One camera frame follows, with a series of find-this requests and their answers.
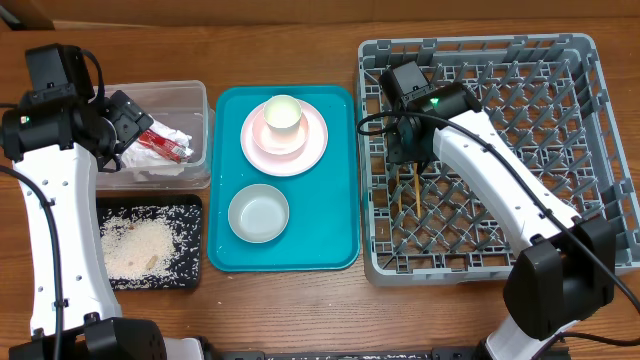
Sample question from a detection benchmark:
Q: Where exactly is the wooden chopstick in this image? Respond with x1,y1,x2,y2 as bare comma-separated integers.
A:
395,168,403,212
413,162,422,220

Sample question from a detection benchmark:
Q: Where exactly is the grey bowl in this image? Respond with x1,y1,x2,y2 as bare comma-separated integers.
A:
228,184,290,244

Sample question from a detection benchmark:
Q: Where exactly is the black plastic tray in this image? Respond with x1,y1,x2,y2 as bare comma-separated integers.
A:
95,193,204,291

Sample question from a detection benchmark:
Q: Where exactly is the pale green cup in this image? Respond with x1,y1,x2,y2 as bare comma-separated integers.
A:
263,95,303,142

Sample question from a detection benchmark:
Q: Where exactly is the teal plastic tray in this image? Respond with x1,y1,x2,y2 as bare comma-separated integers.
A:
207,85,360,272

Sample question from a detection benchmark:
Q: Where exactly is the small pink saucer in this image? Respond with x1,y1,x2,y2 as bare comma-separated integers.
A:
252,110,309,155

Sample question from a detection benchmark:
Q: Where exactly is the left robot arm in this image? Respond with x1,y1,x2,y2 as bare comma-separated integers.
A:
1,91,168,359

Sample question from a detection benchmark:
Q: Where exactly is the grey dishwasher rack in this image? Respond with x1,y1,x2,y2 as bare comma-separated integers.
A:
356,34,639,286

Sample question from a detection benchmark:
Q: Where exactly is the clear plastic bin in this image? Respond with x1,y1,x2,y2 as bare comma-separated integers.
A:
97,80,215,191

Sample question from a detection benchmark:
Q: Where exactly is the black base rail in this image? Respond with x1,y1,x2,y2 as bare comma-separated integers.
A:
212,346,490,360

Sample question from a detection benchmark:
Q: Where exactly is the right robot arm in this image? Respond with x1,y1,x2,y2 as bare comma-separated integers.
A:
383,80,617,359

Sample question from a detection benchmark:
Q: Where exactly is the large pink plate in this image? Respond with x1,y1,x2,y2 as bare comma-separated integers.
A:
241,100,329,177

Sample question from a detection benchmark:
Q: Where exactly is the red ketchup packet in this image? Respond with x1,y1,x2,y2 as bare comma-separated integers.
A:
137,130,189,163

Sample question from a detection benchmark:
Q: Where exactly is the white napkin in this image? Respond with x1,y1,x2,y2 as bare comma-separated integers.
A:
121,120,194,176

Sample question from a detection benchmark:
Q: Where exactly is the white rice pile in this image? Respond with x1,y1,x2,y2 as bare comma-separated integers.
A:
99,204,201,289

